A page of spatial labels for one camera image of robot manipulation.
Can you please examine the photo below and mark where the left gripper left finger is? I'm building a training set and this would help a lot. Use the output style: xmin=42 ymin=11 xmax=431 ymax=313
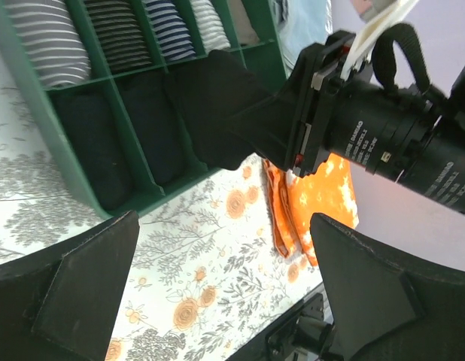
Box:
xmin=0 ymin=211 xmax=139 ymax=360

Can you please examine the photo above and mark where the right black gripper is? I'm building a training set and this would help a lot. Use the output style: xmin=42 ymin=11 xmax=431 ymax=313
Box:
xmin=231 ymin=30 xmax=465 ymax=216

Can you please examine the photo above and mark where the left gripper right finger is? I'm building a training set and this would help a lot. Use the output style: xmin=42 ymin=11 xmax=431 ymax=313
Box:
xmin=310 ymin=213 xmax=465 ymax=360

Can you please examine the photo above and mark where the green compartment organizer box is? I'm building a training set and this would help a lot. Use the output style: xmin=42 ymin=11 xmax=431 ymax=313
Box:
xmin=0 ymin=0 xmax=290 ymax=220

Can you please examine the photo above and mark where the black boxer underwear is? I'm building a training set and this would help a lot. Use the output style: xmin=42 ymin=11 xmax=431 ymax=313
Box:
xmin=163 ymin=50 xmax=272 ymax=171

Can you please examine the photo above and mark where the orange white patterned cloth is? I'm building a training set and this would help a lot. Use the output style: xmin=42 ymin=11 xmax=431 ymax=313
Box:
xmin=263 ymin=154 xmax=359 ymax=267

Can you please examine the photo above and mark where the light blue cloth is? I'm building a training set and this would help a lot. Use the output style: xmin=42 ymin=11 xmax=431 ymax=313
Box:
xmin=270 ymin=0 xmax=333 ymax=75

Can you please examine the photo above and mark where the brown rolled sock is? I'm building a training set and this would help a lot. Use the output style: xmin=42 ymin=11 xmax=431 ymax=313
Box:
xmin=227 ymin=0 xmax=260 ymax=45

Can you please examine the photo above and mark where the blue patterned rolled sock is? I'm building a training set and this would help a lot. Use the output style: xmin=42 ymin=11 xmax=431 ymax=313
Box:
xmin=143 ymin=0 xmax=196 ymax=62

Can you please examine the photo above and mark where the black speckled rolled sock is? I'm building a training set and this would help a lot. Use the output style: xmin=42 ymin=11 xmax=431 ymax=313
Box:
xmin=84 ymin=0 xmax=153 ymax=74

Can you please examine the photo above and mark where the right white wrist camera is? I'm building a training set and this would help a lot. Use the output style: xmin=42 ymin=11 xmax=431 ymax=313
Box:
xmin=340 ymin=0 xmax=418 ymax=80

